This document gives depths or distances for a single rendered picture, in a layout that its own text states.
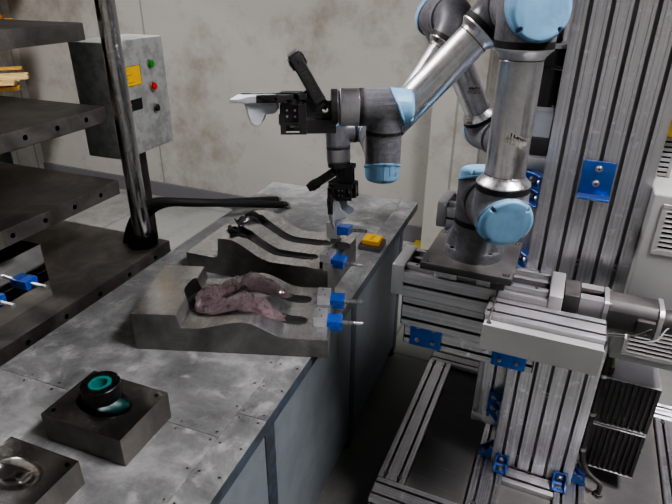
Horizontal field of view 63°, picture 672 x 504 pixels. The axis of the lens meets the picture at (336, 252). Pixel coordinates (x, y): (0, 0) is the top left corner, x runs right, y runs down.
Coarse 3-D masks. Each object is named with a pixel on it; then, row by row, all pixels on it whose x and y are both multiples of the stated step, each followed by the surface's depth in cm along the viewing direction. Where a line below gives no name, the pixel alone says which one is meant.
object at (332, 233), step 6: (336, 222) 180; (330, 228) 180; (336, 228) 180; (342, 228) 179; (348, 228) 179; (354, 228) 180; (330, 234) 181; (336, 234) 180; (342, 234) 180; (348, 234) 179
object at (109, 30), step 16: (96, 0) 164; (112, 0) 165; (112, 16) 166; (112, 32) 168; (112, 48) 169; (112, 64) 171; (112, 80) 174; (112, 96) 176; (128, 96) 178; (128, 112) 179; (128, 128) 181; (128, 144) 183; (128, 160) 185; (128, 176) 188; (128, 192) 191; (144, 192) 194; (144, 208) 195; (144, 224) 196; (144, 240) 197
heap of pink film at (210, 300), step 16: (256, 272) 155; (208, 288) 152; (224, 288) 153; (240, 288) 153; (256, 288) 152; (272, 288) 153; (208, 304) 146; (224, 304) 145; (240, 304) 142; (256, 304) 143
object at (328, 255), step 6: (324, 252) 169; (330, 252) 169; (324, 258) 168; (330, 258) 167; (336, 258) 168; (342, 258) 168; (336, 264) 167; (342, 264) 167; (348, 264) 168; (354, 264) 167; (360, 264) 167
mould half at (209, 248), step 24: (216, 240) 189; (240, 240) 173; (264, 240) 179; (336, 240) 183; (192, 264) 182; (216, 264) 178; (240, 264) 175; (264, 264) 171; (288, 264) 168; (312, 264) 167
